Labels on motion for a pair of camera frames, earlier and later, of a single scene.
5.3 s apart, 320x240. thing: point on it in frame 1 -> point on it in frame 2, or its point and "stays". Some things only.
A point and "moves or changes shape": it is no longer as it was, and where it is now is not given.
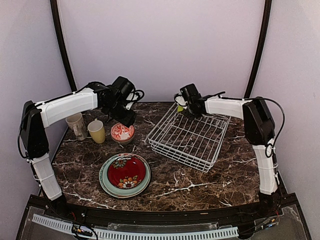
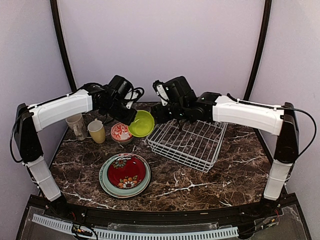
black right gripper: x=194 y=115 -> x=160 y=116
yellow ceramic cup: x=97 y=131 stays
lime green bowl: x=180 y=108 moves or changes shape
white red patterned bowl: x=122 y=133 stays
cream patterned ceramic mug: x=77 y=124 stays
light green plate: x=122 y=193 stays
